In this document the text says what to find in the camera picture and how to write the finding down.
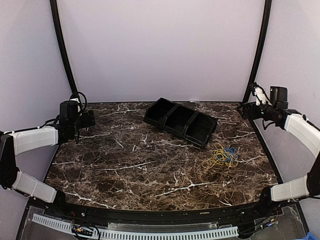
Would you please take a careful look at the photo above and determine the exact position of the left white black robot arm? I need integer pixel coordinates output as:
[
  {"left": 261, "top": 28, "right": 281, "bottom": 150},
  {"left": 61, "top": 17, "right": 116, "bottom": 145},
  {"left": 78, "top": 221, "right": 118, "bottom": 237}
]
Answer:
[{"left": 0, "top": 99, "right": 96, "bottom": 218}]

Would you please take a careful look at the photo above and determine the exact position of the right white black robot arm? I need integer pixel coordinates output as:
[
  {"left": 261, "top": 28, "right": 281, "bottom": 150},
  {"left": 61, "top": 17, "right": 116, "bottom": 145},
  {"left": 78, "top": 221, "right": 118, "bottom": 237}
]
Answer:
[{"left": 237, "top": 82, "right": 320, "bottom": 217}]

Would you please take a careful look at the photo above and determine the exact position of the black three-compartment bin tray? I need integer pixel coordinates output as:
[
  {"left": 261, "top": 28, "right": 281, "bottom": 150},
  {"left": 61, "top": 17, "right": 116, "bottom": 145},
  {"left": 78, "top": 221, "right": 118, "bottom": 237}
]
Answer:
[{"left": 143, "top": 97, "right": 218, "bottom": 148}]

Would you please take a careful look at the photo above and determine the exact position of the blue object bottom corner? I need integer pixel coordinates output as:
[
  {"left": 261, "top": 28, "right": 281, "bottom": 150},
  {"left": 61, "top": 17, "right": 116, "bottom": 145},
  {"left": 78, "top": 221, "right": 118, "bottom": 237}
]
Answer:
[{"left": 303, "top": 232, "right": 320, "bottom": 240}]

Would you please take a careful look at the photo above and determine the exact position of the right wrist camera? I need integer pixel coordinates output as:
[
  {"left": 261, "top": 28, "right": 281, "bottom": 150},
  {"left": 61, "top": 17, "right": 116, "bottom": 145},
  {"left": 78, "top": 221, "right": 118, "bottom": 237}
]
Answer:
[{"left": 250, "top": 82, "right": 269, "bottom": 106}]

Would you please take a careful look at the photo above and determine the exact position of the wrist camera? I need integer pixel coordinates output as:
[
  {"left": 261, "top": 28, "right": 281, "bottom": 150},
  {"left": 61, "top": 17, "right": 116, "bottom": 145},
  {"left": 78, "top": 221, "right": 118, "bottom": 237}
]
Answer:
[
  {"left": 250, "top": 82, "right": 269, "bottom": 106},
  {"left": 69, "top": 91, "right": 88, "bottom": 111}
]

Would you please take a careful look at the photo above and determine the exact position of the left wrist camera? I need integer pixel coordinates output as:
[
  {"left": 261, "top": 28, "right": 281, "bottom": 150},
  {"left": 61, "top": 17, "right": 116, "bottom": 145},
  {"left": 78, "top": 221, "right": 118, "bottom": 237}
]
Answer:
[{"left": 69, "top": 91, "right": 88, "bottom": 111}]

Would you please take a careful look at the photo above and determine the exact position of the right black frame post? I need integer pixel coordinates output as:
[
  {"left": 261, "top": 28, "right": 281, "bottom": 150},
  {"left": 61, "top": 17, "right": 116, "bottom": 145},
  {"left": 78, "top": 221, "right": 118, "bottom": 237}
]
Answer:
[{"left": 242, "top": 0, "right": 272, "bottom": 103}]

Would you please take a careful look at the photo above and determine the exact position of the black frame post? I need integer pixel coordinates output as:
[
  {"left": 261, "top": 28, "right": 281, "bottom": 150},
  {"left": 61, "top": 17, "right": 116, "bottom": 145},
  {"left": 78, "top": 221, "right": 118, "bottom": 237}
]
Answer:
[
  {"left": 242, "top": 0, "right": 272, "bottom": 103},
  {"left": 49, "top": 0, "right": 78, "bottom": 94}
]

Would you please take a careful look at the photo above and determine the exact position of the black front rail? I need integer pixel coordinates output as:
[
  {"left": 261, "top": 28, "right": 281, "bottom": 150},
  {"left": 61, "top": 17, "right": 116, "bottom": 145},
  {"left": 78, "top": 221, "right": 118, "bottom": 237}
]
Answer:
[{"left": 50, "top": 202, "right": 261, "bottom": 225}]

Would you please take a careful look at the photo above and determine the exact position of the white slotted cable duct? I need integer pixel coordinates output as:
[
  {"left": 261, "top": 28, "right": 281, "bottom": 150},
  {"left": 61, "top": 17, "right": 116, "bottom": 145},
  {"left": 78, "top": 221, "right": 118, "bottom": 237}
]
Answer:
[{"left": 32, "top": 214, "right": 239, "bottom": 240}]

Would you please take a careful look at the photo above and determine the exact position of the left black frame post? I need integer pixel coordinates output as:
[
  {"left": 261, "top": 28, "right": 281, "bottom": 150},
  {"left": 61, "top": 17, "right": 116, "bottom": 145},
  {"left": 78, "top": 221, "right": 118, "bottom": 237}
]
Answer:
[{"left": 49, "top": 0, "right": 78, "bottom": 94}]

